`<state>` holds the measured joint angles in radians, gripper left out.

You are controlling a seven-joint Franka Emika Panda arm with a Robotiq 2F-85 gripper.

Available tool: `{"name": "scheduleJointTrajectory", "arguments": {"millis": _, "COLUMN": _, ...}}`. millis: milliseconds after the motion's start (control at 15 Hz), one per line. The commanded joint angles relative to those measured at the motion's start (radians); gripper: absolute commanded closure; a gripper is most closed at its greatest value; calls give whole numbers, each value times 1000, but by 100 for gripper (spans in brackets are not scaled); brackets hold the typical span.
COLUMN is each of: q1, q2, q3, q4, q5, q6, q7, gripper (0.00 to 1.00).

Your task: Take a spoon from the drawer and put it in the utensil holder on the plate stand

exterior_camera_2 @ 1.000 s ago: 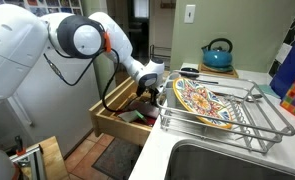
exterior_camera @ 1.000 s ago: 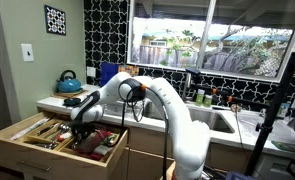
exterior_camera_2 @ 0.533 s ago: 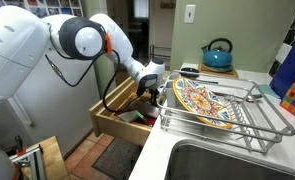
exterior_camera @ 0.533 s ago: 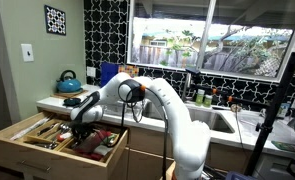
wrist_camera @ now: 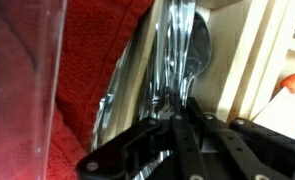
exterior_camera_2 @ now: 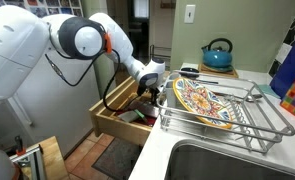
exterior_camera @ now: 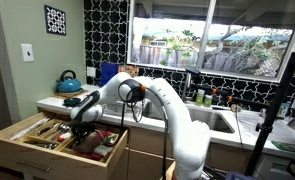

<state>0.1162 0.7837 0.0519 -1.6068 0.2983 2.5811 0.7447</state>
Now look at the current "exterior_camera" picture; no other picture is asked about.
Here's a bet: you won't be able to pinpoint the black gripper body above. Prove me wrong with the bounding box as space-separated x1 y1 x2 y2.
68 120 97 138

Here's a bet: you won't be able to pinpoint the clear plastic container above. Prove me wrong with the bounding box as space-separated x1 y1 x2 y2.
73 130 106 155

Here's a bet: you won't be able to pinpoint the silver metal spoon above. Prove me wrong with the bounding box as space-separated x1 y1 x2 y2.
30 141 59 151
57 122 72 133

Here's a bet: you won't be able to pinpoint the wooden kitchen drawer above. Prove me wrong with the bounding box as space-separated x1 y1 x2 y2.
0 110 129 180

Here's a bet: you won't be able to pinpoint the white scraper with red hook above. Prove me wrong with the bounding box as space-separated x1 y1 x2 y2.
56 132 73 143

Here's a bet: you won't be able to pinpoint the red cloth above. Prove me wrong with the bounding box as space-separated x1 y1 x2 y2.
72 129 113 162

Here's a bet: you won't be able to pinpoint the grey folded cloth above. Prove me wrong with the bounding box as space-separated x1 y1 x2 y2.
92 145 114 158

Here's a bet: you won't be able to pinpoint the small black pan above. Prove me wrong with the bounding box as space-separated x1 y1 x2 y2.
62 97 83 108

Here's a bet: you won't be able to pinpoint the wooden trivet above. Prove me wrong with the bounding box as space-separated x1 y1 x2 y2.
50 88 89 100

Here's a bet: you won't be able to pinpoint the white wrapped sticks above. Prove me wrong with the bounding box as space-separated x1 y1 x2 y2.
9 116 52 142

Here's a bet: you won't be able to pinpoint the blue cutting board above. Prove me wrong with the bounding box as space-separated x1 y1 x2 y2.
100 62 121 88

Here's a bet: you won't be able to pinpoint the wooden base cabinet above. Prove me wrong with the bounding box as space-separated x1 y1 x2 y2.
118 125 266 180

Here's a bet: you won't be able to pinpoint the metal sink faucet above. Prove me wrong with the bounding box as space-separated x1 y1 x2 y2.
181 67 202 103

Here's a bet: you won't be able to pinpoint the green soap bottle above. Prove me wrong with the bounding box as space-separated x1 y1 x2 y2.
203 94 214 109
195 88 206 107

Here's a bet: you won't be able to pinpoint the kitchen window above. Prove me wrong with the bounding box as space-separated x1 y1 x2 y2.
126 0 295 83

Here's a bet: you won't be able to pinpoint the steel kitchen sink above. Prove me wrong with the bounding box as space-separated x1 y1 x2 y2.
141 100 237 135

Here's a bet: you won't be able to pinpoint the black clamp bar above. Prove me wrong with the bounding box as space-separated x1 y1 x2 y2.
189 82 272 109

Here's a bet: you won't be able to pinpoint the black tripod pole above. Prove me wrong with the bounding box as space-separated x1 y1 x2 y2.
243 51 295 178

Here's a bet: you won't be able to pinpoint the green patterned mat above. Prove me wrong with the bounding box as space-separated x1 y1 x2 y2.
270 140 295 155

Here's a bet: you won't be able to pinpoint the black handled utensil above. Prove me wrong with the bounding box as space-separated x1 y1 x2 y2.
36 123 60 137

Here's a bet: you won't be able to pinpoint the teal kettle with black handle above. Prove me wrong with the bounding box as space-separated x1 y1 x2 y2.
55 69 83 94

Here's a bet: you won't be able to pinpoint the metal drawer handle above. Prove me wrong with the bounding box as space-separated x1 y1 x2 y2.
18 159 52 174

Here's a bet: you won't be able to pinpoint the white wall outlet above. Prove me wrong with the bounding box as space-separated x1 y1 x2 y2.
86 66 97 79

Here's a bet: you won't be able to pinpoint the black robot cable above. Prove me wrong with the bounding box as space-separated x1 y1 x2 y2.
120 84 170 180

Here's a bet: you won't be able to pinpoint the white light switch plate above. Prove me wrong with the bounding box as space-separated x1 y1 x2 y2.
20 43 35 63

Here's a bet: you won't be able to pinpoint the patterned wall tile picture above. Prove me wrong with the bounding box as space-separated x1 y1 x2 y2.
43 4 67 37

